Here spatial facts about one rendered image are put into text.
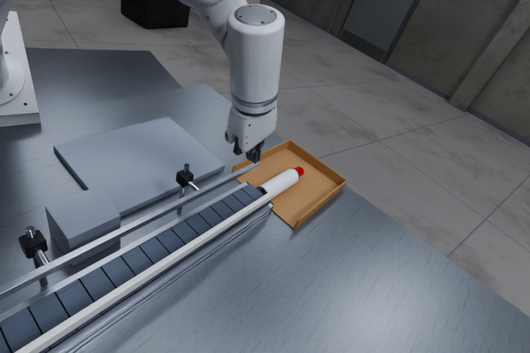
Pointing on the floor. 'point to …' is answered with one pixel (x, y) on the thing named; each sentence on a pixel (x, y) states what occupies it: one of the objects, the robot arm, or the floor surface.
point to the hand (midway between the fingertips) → (253, 153)
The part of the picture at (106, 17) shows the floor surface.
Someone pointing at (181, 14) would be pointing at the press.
